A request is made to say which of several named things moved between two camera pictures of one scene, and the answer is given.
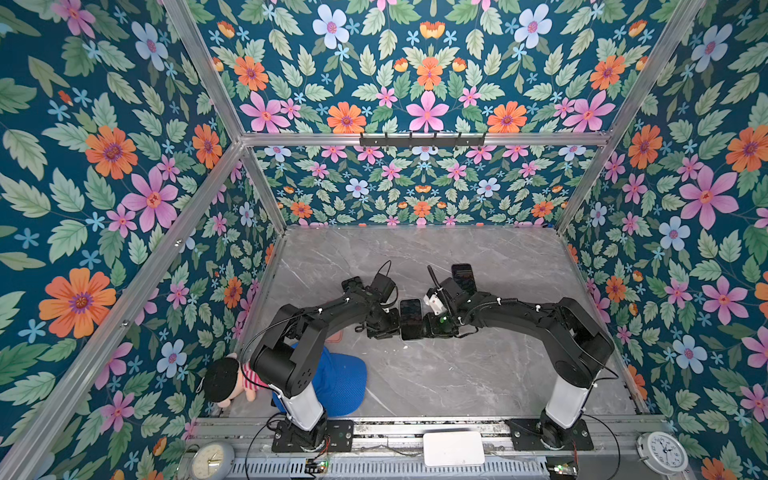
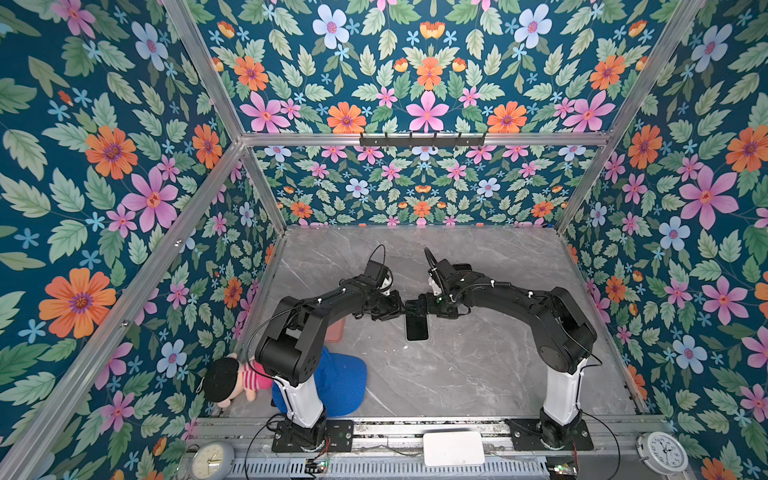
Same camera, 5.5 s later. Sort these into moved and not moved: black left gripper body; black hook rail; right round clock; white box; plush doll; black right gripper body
Moved: black right gripper body; black left gripper body
Not moved: white box; right round clock; black hook rail; plush doll
